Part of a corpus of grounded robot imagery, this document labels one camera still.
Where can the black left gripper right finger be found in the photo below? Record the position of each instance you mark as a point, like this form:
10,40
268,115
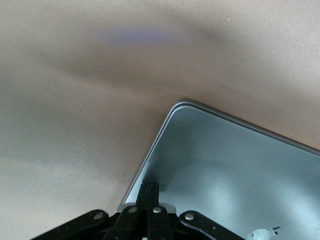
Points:
160,220

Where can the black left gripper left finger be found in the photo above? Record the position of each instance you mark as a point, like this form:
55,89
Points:
135,212

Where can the silver laptop with black keys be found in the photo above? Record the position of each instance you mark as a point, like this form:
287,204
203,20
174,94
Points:
237,162

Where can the beige table cloth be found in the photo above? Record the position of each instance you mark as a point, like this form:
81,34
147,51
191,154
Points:
75,100

